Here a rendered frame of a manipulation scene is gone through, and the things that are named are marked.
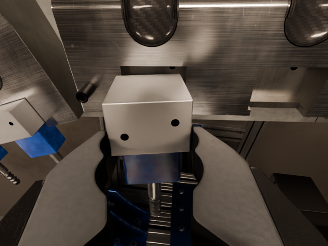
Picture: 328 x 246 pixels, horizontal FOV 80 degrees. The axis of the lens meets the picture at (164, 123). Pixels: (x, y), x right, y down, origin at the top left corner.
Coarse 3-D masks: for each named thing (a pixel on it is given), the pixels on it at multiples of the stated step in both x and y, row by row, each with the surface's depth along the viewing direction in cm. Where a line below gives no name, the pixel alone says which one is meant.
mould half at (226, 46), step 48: (96, 0) 13; (192, 0) 13; (240, 0) 13; (96, 48) 15; (144, 48) 15; (192, 48) 15; (240, 48) 14; (288, 48) 14; (96, 96) 18; (192, 96) 17; (240, 96) 17
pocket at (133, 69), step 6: (120, 66) 16; (126, 66) 18; (132, 66) 18; (138, 66) 18; (144, 66) 18; (150, 66) 18; (156, 66) 18; (162, 66) 18; (168, 66) 18; (174, 66) 19; (180, 66) 18; (186, 66) 16; (126, 72) 18; (132, 72) 19; (138, 72) 19; (144, 72) 19; (150, 72) 19; (156, 72) 19; (162, 72) 19; (168, 72) 19; (174, 72) 19; (180, 72) 19
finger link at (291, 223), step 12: (252, 168) 9; (264, 180) 8; (264, 192) 7; (276, 192) 7; (276, 204) 7; (288, 204) 7; (276, 216) 7; (288, 216) 7; (300, 216) 7; (288, 228) 6; (300, 228) 6; (312, 228) 6; (288, 240) 6; (300, 240) 6; (312, 240) 6; (324, 240) 6
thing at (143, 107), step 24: (120, 96) 11; (144, 96) 11; (168, 96) 11; (120, 120) 11; (144, 120) 11; (168, 120) 11; (120, 144) 12; (144, 144) 12; (168, 144) 12; (144, 168) 15; (168, 168) 15
